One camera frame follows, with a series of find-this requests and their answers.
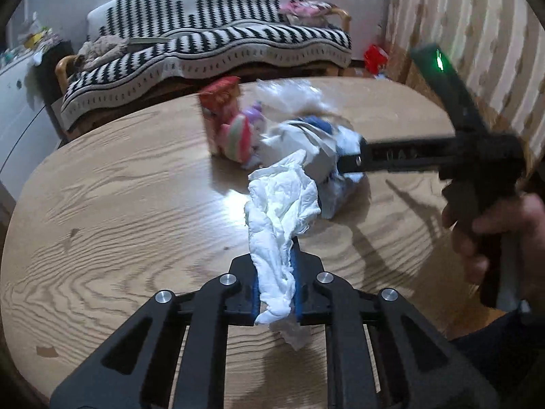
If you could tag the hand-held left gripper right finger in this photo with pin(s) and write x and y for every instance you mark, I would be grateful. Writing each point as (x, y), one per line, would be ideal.
(298, 292)

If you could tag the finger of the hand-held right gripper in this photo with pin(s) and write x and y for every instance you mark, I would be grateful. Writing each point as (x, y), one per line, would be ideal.
(396, 165)
(404, 145)

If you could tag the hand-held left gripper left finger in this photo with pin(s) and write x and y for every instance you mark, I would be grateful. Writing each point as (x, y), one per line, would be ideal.
(254, 306)

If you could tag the white cloth bundle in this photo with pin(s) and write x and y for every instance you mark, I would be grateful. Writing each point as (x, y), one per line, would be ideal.
(340, 187)

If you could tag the white tissue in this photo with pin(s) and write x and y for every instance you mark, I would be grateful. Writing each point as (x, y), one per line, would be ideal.
(279, 213)

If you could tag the person's right hand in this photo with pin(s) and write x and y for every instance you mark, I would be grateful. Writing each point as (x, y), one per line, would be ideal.
(528, 221)

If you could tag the red bag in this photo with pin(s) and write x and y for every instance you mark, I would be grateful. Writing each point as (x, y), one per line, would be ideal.
(375, 57)

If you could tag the clear plastic bag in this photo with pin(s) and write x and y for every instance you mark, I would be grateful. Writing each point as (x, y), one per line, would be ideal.
(293, 96)

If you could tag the pink green round toy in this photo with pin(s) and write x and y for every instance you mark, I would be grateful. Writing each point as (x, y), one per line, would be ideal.
(238, 136)

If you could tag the pink printed cushion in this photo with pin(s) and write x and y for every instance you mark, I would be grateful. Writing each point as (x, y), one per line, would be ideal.
(304, 7)

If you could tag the red carton box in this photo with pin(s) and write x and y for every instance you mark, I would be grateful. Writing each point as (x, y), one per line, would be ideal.
(217, 93)

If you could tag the person's dark clothing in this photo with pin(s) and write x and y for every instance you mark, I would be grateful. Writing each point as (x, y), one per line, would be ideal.
(502, 362)

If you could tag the brown tape piece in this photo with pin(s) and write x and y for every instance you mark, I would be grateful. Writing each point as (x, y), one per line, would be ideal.
(47, 352)

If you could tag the striped black-white sofa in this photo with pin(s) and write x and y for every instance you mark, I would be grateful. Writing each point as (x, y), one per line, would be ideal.
(213, 49)

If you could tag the cardboard box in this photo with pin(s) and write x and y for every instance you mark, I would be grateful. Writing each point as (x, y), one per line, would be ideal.
(55, 115)

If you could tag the white dresser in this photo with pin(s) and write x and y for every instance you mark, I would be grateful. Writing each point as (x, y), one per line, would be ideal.
(19, 128)

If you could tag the beige plush toy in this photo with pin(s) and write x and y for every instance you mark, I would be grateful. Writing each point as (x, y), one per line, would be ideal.
(102, 51)

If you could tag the black cabinet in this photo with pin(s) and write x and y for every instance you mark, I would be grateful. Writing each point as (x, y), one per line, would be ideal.
(47, 68)

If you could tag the yellow toy clutter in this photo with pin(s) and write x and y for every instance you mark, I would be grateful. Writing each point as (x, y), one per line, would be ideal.
(36, 36)

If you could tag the wooden frame sofa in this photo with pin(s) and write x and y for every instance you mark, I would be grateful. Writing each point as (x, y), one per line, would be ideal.
(68, 68)

